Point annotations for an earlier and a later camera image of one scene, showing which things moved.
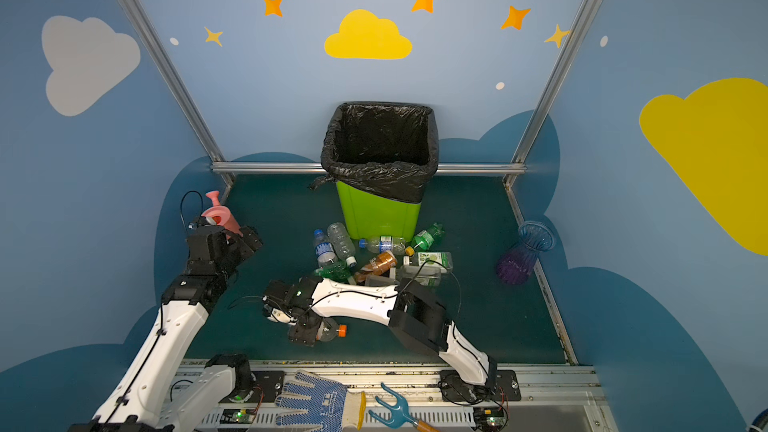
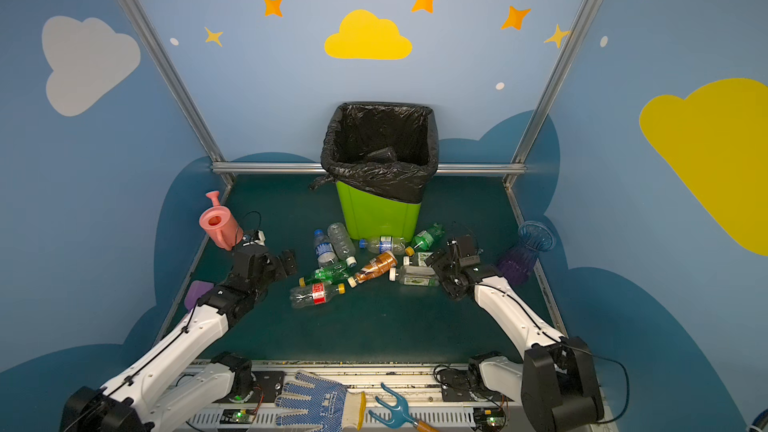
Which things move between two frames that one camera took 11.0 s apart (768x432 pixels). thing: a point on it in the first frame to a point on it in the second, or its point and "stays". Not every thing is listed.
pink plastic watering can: x=221 y=215 stays
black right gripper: x=279 y=298 to x=447 y=270
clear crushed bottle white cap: x=342 y=243 stays
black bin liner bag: x=389 y=148 stays
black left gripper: x=241 y=242 to x=274 y=264
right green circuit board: x=489 y=418 stays
